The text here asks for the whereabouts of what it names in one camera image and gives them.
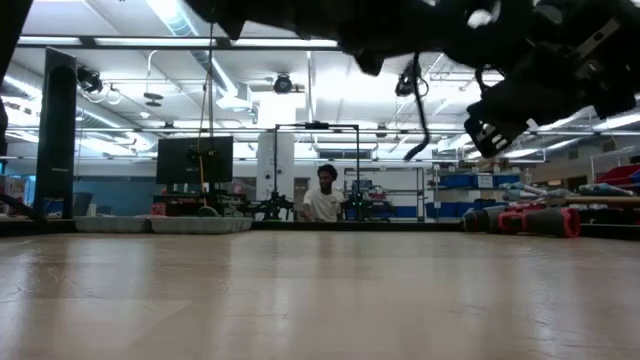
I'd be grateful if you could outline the shelf with blue bins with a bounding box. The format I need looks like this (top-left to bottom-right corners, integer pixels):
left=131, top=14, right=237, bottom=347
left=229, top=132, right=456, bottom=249
left=423, top=164, right=524, bottom=221

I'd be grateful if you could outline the black monitor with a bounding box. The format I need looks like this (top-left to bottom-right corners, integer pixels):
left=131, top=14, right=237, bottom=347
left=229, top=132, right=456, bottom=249
left=155, top=135, right=235, bottom=185

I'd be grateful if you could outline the grey tool kit case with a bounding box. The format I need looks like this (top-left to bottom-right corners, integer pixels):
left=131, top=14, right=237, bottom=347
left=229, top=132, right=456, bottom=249
left=74, top=214, right=254, bottom=235

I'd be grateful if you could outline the thin black cord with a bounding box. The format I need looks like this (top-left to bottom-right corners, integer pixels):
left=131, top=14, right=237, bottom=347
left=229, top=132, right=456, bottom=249
left=402, top=49, right=432, bottom=163

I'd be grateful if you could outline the person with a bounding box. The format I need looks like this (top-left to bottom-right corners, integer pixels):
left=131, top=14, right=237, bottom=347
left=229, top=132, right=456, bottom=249
left=301, top=163, right=347, bottom=223

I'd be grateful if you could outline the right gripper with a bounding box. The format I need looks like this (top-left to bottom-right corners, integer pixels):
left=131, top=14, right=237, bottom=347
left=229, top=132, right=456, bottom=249
left=463, top=49, right=596, bottom=160

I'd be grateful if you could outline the red cordless drill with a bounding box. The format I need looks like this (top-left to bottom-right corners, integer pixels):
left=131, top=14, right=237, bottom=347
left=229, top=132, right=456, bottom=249
left=460, top=203, right=582, bottom=240

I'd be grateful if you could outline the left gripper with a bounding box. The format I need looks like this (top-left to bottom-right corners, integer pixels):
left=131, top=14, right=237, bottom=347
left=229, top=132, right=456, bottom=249
left=339, top=0, right=451, bottom=77

